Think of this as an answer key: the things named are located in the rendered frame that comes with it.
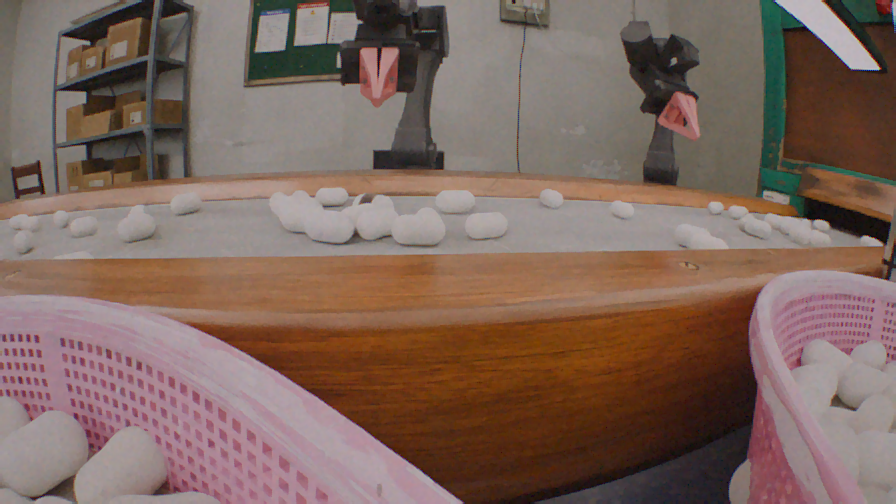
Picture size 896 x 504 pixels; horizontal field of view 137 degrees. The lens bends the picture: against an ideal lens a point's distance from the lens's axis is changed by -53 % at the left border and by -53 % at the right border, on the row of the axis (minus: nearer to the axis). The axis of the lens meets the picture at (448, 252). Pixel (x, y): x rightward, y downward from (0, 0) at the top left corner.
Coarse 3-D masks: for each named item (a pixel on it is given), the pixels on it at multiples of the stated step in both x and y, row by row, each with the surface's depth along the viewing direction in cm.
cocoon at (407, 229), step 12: (408, 216) 23; (420, 216) 24; (432, 216) 24; (396, 228) 23; (408, 228) 23; (420, 228) 23; (432, 228) 23; (444, 228) 24; (396, 240) 24; (408, 240) 23; (420, 240) 23; (432, 240) 24
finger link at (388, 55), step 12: (348, 48) 40; (360, 48) 40; (384, 48) 41; (396, 48) 41; (348, 60) 41; (384, 60) 40; (396, 60) 41; (384, 72) 40; (396, 72) 43; (384, 84) 40; (396, 84) 45; (384, 96) 42
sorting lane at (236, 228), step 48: (0, 240) 21; (48, 240) 22; (96, 240) 22; (144, 240) 23; (192, 240) 23; (240, 240) 24; (288, 240) 24; (384, 240) 25; (480, 240) 26; (528, 240) 27; (576, 240) 27; (624, 240) 28; (672, 240) 29; (768, 240) 32
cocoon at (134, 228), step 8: (136, 216) 22; (144, 216) 23; (120, 224) 21; (128, 224) 22; (136, 224) 22; (144, 224) 23; (152, 224) 23; (120, 232) 21; (128, 232) 22; (136, 232) 22; (144, 232) 23; (152, 232) 24; (128, 240) 22; (136, 240) 23
